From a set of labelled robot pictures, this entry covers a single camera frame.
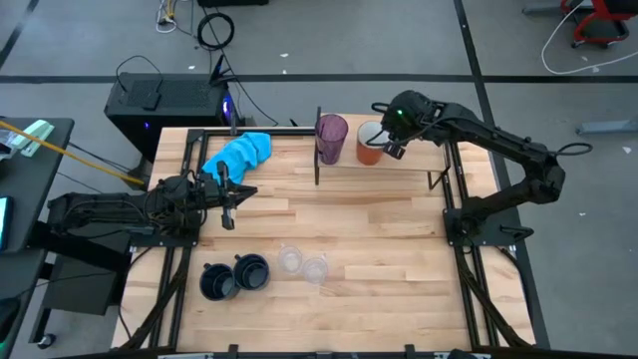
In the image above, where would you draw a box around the pale green white device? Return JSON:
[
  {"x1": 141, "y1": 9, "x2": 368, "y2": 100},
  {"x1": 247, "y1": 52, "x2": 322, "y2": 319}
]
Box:
[{"x1": 18, "y1": 119, "x2": 56, "y2": 159}]

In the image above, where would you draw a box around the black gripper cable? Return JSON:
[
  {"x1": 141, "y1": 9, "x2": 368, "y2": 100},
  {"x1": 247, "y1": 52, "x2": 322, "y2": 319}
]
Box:
[{"x1": 365, "y1": 127, "x2": 398, "y2": 150}]

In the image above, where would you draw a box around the purple faceted plastic tumbler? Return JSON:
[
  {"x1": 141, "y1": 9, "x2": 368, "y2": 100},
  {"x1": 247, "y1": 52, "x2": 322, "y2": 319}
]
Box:
[{"x1": 314, "y1": 113, "x2": 350, "y2": 167}]

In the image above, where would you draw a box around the grey floor beam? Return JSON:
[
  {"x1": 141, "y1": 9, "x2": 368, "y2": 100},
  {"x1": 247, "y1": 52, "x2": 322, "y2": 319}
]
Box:
[
  {"x1": 576, "y1": 117, "x2": 638, "y2": 137},
  {"x1": 521, "y1": 0, "x2": 567, "y2": 15}
]

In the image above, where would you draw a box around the white floor cable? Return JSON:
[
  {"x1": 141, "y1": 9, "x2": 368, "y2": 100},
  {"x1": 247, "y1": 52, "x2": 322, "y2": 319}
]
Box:
[{"x1": 540, "y1": 0, "x2": 638, "y2": 76}]

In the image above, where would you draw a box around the wooden shelf black frame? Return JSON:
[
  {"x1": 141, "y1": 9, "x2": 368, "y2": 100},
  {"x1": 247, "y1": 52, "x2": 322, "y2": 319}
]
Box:
[{"x1": 314, "y1": 106, "x2": 459, "y2": 191}]

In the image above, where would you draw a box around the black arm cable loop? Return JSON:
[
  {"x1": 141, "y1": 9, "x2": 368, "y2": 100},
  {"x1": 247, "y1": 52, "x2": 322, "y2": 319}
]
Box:
[{"x1": 553, "y1": 142, "x2": 594, "y2": 160}]

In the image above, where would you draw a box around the blue cloth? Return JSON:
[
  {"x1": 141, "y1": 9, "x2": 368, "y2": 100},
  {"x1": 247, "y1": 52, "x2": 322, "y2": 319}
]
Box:
[{"x1": 200, "y1": 131, "x2": 273, "y2": 186}]

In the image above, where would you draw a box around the black rolling cart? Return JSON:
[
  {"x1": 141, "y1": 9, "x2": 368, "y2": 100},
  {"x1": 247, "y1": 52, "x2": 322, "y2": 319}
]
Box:
[{"x1": 27, "y1": 221, "x2": 132, "y2": 350}]

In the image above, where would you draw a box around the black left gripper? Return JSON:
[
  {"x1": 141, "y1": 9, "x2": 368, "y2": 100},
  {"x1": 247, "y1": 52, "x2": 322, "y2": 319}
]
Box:
[{"x1": 191, "y1": 162, "x2": 259, "y2": 230}]

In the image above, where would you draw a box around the orange mug white inside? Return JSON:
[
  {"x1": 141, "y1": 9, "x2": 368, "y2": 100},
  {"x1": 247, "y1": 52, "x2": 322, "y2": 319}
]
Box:
[{"x1": 355, "y1": 120, "x2": 389, "y2": 168}]

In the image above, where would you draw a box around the black aluminium table frame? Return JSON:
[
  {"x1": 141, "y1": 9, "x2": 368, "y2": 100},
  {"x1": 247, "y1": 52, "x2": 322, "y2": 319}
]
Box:
[{"x1": 117, "y1": 127, "x2": 539, "y2": 359}]

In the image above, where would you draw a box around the white yellow cable bundle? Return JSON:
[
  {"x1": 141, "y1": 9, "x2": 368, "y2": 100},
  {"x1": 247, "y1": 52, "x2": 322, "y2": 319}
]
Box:
[{"x1": 155, "y1": 0, "x2": 179, "y2": 35}]

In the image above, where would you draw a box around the clear glass cup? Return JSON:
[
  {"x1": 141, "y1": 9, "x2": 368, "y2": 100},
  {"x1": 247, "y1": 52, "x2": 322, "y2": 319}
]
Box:
[
  {"x1": 277, "y1": 243, "x2": 304, "y2": 275},
  {"x1": 300, "y1": 254, "x2": 330, "y2": 287}
]

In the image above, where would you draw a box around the black side desk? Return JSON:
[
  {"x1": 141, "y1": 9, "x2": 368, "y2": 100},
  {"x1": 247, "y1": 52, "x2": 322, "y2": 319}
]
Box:
[{"x1": 0, "y1": 117, "x2": 76, "y2": 255}]

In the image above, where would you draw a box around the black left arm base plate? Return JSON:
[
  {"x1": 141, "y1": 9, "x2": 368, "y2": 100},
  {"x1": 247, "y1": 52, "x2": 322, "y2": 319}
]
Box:
[{"x1": 130, "y1": 218, "x2": 201, "y2": 249}]

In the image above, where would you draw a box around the yellow rod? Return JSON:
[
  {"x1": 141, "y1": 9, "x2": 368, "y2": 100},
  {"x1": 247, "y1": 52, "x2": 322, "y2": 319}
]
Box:
[{"x1": 0, "y1": 120, "x2": 147, "y2": 188}]

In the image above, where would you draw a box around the dark blue mug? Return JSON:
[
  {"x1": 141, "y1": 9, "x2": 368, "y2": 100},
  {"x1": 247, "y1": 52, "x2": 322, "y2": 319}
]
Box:
[
  {"x1": 198, "y1": 262, "x2": 241, "y2": 302},
  {"x1": 232, "y1": 252, "x2": 272, "y2": 292}
]

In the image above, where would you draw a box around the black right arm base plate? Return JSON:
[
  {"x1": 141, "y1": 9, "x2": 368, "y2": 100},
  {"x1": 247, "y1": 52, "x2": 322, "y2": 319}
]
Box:
[{"x1": 442, "y1": 206, "x2": 525, "y2": 248}]

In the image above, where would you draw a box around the black computer tower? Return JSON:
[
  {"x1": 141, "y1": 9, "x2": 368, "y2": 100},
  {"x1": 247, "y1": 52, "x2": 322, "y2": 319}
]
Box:
[{"x1": 103, "y1": 71, "x2": 236, "y2": 164}]

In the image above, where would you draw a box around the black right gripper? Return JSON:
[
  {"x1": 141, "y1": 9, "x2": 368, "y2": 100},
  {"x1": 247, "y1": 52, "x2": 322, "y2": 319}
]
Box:
[{"x1": 371, "y1": 89, "x2": 435, "y2": 162}]

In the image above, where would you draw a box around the tablet with lit screen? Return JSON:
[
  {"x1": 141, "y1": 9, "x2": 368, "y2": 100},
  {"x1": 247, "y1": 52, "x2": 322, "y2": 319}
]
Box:
[{"x1": 0, "y1": 195, "x2": 15, "y2": 252}]

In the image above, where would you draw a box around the black wifi antenna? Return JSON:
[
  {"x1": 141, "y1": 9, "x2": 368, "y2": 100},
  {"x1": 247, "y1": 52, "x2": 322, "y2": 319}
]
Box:
[{"x1": 208, "y1": 53, "x2": 236, "y2": 87}]

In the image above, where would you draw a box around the black cable coil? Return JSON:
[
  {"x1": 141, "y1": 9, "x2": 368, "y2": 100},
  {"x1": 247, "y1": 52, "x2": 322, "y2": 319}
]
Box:
[{"x1": 195, "y1": 11, "x2": 236, "y2": 52}]

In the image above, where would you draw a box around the black tower cable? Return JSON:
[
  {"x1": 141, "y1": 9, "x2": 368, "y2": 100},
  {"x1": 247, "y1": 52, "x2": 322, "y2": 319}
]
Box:
[{"x1": 115, "y1": 54, "x2": 164, "y2": 96}]

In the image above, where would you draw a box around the red chair base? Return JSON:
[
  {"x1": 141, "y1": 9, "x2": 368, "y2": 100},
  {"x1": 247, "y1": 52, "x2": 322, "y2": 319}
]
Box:
[{"x1": 560, "y1": 0, "x2": 638, "y2": 50}]

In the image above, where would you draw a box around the black floor box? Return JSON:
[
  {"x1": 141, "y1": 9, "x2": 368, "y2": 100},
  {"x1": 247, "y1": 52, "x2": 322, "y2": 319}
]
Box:
[{"x1": 196, "y1": 0, "x2": 270, "y2": 8}]

